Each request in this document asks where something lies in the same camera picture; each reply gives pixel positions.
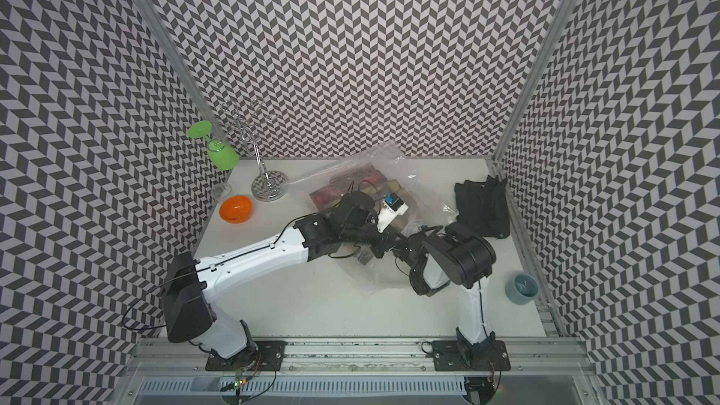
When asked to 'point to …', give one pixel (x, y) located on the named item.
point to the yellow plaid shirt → (394, 187)
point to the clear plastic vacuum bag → (424, 186)
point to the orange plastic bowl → (235, 209)
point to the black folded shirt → (483, 207)
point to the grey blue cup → (521, 289)
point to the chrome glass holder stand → (268, 186)
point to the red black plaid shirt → (359, 178)
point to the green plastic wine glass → (220, 156)
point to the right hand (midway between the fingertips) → (377, 229)
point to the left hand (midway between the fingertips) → (403, 243)
